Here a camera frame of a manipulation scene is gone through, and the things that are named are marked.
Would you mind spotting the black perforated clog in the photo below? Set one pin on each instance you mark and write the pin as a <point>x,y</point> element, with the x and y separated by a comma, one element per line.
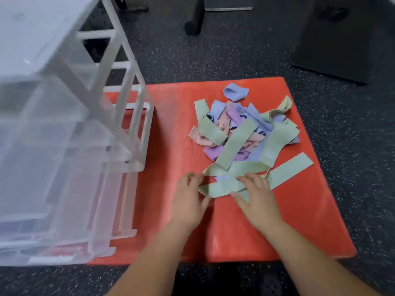
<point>273,283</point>

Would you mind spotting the clear plastic drawer unit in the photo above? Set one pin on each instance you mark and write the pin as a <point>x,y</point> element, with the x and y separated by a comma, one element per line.
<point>37,27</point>

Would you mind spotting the red soft plyo box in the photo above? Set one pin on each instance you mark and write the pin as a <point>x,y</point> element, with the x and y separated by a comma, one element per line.
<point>172,135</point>

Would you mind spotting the black exercise mat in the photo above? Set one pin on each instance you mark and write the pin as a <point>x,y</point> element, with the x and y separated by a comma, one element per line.
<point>333,46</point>

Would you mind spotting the person's left forearm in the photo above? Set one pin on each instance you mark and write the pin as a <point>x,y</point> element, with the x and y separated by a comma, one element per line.
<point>151,268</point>

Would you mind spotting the person's right hand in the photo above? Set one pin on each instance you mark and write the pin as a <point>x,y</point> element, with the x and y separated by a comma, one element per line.
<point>259,203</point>

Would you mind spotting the person's right forearm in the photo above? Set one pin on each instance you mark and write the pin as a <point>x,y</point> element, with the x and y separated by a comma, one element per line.
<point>314,268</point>

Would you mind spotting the pile of mixed resistance bands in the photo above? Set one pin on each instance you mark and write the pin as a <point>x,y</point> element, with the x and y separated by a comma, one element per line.
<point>237,117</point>

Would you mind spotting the black foam roller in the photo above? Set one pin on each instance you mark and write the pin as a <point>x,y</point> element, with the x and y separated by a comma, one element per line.
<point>194,24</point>

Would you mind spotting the black ski machine with stand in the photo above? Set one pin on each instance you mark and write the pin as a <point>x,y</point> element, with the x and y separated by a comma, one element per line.
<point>228,3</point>

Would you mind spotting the person's left hand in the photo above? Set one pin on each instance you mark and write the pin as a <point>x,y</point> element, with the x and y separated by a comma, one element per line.
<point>185,206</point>

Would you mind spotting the translucent plastic drawer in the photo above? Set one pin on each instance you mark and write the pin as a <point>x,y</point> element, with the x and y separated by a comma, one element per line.
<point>61,181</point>
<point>129,206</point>
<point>37,98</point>
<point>102,252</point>

